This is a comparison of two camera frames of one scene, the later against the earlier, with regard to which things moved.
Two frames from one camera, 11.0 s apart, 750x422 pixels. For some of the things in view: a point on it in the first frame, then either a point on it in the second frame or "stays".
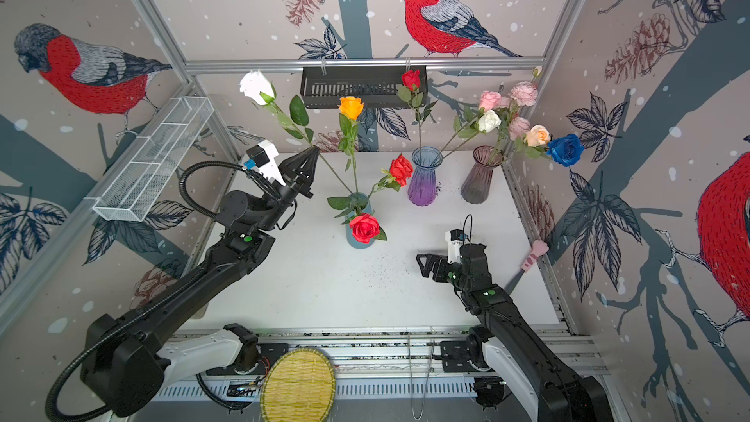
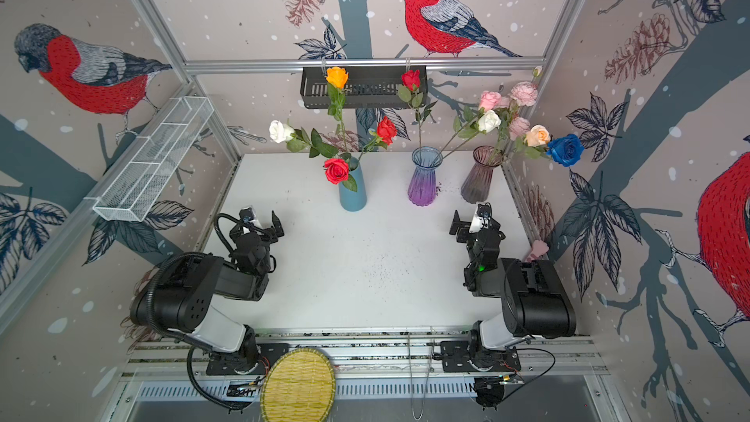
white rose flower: [259, 87] -> [297, 141]
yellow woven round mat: [299, 386] stays
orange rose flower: [350, 108] -> [337, 78]
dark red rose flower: [408, 91] stays
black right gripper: [443, 262] -> [467, 230]
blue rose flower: [566, 149] stays
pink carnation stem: [523, 94] stays
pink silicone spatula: [538, 247] stays
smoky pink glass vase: [477, 185] stays
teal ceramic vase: [360, 201] -> [352, 200]
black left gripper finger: [299, 169] -> [279, 232]
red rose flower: [400, 170] -> [386, 131]
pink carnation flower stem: [519, 127] stays
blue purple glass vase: [422, 186] stays
